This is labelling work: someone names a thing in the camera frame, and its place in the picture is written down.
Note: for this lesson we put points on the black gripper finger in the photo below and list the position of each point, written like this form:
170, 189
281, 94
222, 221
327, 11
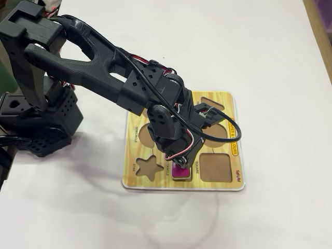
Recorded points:
182, 164
190, 164

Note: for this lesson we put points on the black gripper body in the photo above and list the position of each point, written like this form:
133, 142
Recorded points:
187, 161

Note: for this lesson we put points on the pink rectangle piece yellow pin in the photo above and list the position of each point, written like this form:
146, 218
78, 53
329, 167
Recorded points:
179, 173

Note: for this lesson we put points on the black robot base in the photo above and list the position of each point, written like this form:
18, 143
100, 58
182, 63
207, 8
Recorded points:
49, 145

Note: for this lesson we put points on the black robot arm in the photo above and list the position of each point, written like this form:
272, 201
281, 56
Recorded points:
77, 67

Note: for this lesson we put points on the yellow wooden shape puzzle board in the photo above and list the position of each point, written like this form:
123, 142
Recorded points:
155, 184

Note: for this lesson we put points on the light wooden edge strip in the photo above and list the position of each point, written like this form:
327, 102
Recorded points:
320, 39

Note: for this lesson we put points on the white cloth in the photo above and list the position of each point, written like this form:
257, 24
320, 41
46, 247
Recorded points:
55, 3

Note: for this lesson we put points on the green beige patterned cloth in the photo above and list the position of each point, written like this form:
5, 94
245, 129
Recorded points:
3, 77

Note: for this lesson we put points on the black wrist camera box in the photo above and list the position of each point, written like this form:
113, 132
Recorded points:
211, 115

